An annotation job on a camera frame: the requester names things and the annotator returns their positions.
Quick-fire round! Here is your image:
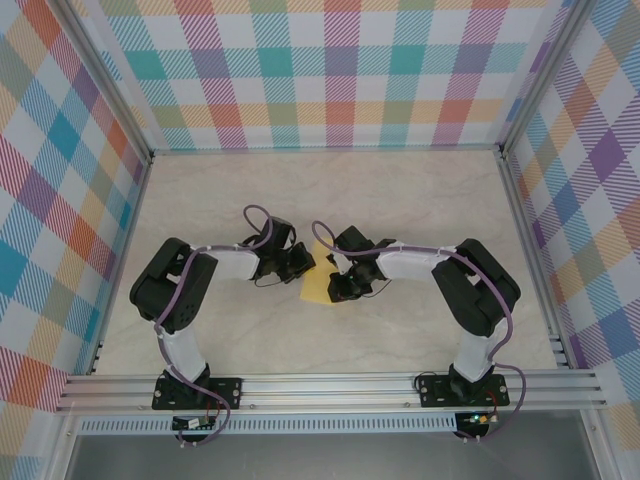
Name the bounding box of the yellow cloth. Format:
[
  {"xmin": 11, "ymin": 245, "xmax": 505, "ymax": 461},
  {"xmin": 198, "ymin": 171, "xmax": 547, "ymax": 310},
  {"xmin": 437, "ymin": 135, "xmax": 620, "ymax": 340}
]
[{"xmin": 298, "ymin": 242, "xmax": 336, "ymax": 306}]

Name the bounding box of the grey metal panel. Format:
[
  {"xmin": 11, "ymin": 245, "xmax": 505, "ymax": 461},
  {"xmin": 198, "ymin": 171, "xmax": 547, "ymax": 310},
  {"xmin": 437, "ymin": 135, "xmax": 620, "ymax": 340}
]
[{"xmin": 49, "ymin": 432, "xmax": 609, "ymax": 480}]

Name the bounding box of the wide aluminium mounting rail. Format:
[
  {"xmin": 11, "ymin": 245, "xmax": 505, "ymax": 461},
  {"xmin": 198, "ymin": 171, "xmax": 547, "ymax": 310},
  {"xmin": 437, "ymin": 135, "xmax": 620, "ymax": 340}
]
[{"xmin": 55, "ymin": 368, "xmax": 609, "ymax": 414}]

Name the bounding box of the thin aluminium frame rail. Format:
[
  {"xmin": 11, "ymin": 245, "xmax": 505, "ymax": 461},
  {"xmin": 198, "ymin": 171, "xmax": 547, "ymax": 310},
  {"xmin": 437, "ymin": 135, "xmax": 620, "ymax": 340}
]
[{"xmin": 149, "ymin": 144, "xmax": 504, "ymax": 157}]

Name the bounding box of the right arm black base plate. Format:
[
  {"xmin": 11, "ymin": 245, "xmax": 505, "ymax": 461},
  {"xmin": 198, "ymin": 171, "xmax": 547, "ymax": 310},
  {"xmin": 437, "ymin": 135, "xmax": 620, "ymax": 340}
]
[{"xmin": 416, "ymin": 372, "xmax": 510, "ymax": 409}]

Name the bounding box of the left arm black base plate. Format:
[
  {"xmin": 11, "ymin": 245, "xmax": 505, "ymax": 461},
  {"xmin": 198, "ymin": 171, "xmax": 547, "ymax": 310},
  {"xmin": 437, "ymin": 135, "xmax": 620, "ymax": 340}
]
[{"xmin": 152, "ymin": 375, "xmax": 245, "ymax": 412}]

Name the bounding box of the aluminium side frame rail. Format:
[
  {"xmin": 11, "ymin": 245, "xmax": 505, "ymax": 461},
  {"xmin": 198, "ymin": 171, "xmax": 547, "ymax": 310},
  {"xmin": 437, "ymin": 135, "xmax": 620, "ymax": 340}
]
[
  {"xmin": 497, "ymin": 149, "xmax": 574, "ymax": 371},
  {"xmin": 87, "ymin": 154, "xmax": 155, "ymax": 376}
]

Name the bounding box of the slotted grey cable duct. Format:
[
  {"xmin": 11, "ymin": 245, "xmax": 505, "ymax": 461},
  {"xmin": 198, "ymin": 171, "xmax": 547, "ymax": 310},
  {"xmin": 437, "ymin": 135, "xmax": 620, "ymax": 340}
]
[{"xmin": 78, "ymin": 417, "xmax": 459, "ymax": 435}]

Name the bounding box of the aluminium frame post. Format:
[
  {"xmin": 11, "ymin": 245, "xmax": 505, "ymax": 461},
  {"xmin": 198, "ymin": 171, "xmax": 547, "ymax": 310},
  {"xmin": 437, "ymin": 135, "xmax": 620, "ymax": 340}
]
[
  {"xmin": 497, "ymin": 0, "xmax": 604, "ymax": 161},
  {"xmin": 57, "ymin": 0, "xmax": 154, "ymax": 164}
]

